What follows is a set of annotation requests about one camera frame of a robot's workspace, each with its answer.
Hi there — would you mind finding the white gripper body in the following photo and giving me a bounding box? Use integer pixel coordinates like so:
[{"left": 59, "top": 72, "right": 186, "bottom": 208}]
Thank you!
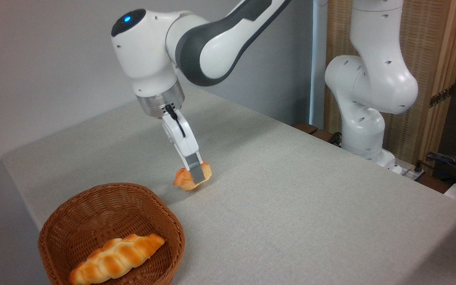
[{"left": 161, "top": 110, "right": 201, "bottom": 158}]

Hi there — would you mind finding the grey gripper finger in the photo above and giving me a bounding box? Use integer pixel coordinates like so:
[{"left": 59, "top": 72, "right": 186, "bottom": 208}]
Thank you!
[{"left": 183, "top": 151, "right": 207, "bottom": 185}]

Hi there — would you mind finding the round flower-shaped bread bun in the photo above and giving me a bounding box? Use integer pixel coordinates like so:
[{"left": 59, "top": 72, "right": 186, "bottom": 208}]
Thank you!
[{"left": 173, "top": 161, "right": 213, "bottom": 191}]

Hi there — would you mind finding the long twisted bread loaf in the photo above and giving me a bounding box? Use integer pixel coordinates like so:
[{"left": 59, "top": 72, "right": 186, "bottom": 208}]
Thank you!
[{"left": 68, "top": 234, "right": 166, "bottom": 285}]

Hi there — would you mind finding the grey tablecloth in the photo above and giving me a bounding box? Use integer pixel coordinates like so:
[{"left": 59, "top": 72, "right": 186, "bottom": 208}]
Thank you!
[{"left": 0, "top": 85, "right": 456, "bottom": 285}]

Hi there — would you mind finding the brown wicker basket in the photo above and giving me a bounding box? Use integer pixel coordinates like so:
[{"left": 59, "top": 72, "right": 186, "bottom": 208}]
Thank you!
[{"left": 38, "top": 182, "right": 186, "bottom": 285}]

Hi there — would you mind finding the metal screen hinge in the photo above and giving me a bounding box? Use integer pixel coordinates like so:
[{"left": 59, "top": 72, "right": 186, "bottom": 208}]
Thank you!
[{"left": 429, "top": 85, "right": 455, "bottom": 108}]

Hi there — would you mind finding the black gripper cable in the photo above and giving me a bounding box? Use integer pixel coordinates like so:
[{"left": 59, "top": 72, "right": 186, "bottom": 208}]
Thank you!
[{"left": 165, "top": 104, "right": 186, "bottom": 138}]

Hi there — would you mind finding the white vertical post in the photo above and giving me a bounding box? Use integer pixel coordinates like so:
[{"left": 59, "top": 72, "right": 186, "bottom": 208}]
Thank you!
[{"left": 309, "top": 0, "right": 328, "bottom": 129}]

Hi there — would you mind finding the grey cable bundle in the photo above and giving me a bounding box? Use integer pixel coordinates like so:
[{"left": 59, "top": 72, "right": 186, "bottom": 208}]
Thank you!
[{"left": 425, "top": 152, "right": 456, "bottom": 187}]

